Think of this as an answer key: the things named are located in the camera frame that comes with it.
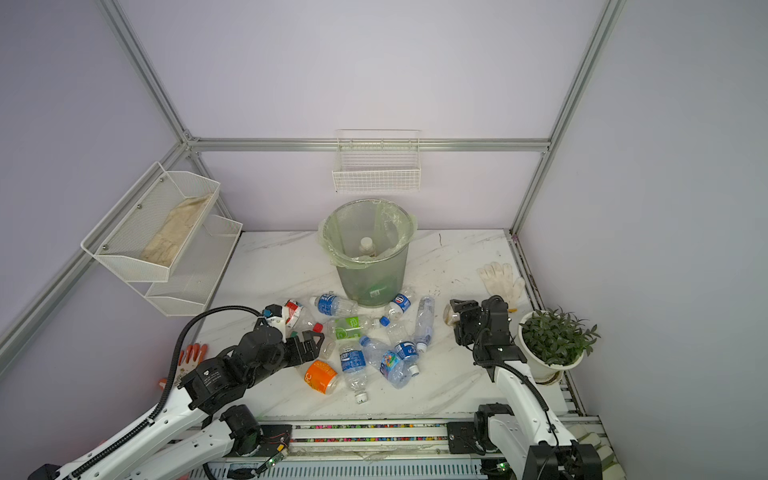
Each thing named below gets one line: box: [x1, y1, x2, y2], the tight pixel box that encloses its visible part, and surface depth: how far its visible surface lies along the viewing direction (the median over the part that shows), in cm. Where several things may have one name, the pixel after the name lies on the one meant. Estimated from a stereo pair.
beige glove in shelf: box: [140, 194, 211, 267], surface depth 81 cm
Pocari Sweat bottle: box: [340, 349, 368, 405], surface depth 83 cm
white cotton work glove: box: [477, 262, 525, 313], surface depth 109 cm
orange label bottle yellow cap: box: [304, 360, 339, 395], surface depth 81 cm
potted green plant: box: [518, 306, 601, 385], surface depth 75 cm
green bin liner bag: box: [317, 199, 419, 269], surface depth 93 cm
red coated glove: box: [158, 343, 208, 391], surface depth 87 cm
